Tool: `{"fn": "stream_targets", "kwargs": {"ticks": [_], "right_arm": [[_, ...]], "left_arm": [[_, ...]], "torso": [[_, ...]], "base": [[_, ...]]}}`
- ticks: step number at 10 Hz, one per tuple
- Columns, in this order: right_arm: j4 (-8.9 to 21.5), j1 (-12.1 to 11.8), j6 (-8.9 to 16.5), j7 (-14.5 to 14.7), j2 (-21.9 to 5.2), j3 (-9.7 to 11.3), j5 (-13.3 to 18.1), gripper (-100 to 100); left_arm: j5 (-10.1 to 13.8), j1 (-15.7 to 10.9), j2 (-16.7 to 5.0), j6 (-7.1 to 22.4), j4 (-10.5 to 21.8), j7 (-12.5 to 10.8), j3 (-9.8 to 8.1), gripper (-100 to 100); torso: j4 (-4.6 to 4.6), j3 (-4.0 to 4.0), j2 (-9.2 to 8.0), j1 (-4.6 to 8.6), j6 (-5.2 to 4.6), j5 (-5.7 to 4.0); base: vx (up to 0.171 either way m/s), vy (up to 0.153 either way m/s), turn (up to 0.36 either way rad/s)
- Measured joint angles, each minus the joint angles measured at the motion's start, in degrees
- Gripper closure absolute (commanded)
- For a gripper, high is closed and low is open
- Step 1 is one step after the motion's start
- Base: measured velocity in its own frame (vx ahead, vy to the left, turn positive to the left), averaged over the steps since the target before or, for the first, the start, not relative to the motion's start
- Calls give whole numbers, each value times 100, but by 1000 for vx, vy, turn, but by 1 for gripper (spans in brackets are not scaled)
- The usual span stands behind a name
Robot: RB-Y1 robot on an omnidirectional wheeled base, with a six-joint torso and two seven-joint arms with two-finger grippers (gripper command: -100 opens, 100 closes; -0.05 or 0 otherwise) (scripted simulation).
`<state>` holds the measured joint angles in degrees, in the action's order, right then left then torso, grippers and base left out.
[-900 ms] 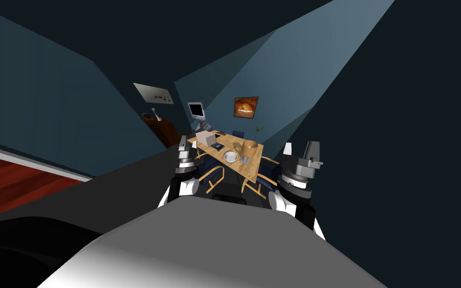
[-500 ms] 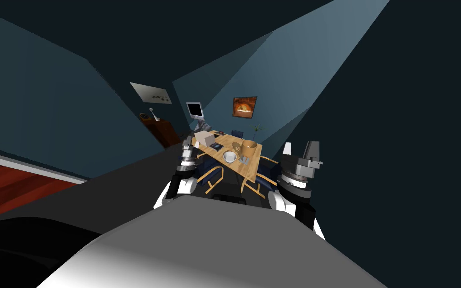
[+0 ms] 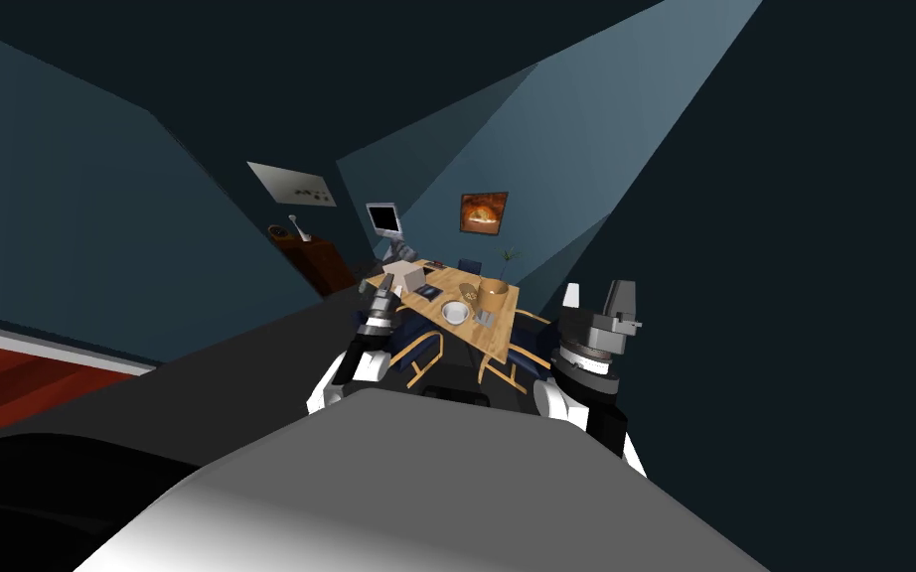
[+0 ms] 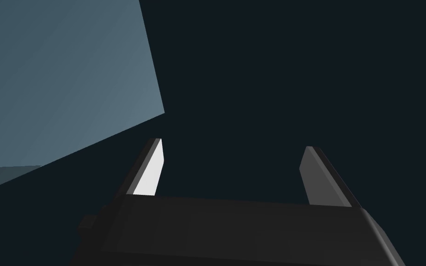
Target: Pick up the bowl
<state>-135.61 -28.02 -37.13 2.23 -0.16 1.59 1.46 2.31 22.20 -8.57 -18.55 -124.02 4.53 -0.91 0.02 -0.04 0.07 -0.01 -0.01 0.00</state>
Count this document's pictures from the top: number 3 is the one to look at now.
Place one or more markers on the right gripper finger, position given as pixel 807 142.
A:
pixel 622 299
pixel 571 296

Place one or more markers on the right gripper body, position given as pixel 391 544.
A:
pixel 589 332

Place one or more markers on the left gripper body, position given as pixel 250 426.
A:
pixel 382 303

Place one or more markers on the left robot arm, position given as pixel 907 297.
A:
pixel 364 367

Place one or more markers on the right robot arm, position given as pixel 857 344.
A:
pixel 585 397

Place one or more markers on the blue wooden-framed chair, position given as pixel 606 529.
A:
pixel 525 345
pixel 420 353

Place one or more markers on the green potted plant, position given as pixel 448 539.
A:
pixel 509 258

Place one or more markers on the dark red-brown cabinet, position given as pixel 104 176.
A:
pixel 316 262

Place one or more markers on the light wooden dining table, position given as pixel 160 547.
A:
pixel 498 330

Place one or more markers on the grey flat screen monitor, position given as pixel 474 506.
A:
pixel 384 218

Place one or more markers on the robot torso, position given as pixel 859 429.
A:
pixel 426 492

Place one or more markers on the orange framed wall picture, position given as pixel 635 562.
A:
pixel 483 213

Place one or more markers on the white wall picture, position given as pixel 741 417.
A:
pixel 293 184

